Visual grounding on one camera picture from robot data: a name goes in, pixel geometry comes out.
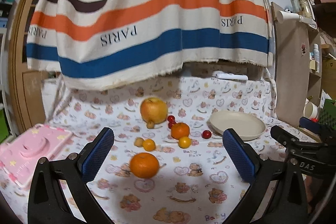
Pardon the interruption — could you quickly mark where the red cherry tomato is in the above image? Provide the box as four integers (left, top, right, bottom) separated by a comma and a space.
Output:
202, 130, 212, 139
167, 115, 175, 122
168, 122, 176, 129

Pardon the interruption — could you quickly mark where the large orange mandarin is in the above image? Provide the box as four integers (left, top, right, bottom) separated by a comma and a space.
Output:
129, 152, 160, 178

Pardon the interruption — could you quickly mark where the yellow cherry tomato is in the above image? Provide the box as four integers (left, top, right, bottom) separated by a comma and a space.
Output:
178, 136, 191, 149
142, 139, 156, 152

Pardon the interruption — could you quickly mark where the brown longan front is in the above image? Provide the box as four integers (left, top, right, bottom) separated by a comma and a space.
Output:
134, 138, 144, 147

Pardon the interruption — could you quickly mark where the brown longan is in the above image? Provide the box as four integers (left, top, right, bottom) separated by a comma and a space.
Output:
134, 138, 144, 147
146, 121, 155, 129

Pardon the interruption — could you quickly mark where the white cup on shelf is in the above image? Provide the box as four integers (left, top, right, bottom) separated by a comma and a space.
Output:
303, 101, 318, 119

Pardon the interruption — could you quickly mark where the pink toy case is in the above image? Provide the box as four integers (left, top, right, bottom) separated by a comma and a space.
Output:
1, 124, 72, 189

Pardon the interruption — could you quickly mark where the cream round plate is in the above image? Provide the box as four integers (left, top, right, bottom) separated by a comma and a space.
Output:
209, 110, 266, 141

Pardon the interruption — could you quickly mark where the baby bear print sheet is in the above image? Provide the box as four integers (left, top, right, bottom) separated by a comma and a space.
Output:
0, 75, 316, 224

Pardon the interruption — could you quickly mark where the wooden headboard panel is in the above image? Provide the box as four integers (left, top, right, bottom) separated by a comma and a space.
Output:
271, 2, 309, 127

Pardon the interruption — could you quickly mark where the white remote control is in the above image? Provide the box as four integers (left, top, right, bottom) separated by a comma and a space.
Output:
212, 71, 248, 81

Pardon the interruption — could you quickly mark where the large yellow apple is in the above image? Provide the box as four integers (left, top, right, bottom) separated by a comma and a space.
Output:
140, 97, 168, 124

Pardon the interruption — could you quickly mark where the white tube lamp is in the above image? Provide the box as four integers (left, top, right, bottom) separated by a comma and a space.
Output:
276, 11, 317, 30

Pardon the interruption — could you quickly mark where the clear glass jar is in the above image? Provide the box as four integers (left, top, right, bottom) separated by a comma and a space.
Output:
298, 0, 313, 18

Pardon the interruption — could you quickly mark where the striped Paris blanket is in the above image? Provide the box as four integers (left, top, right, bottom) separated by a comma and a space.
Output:
26, 0, 273, 90

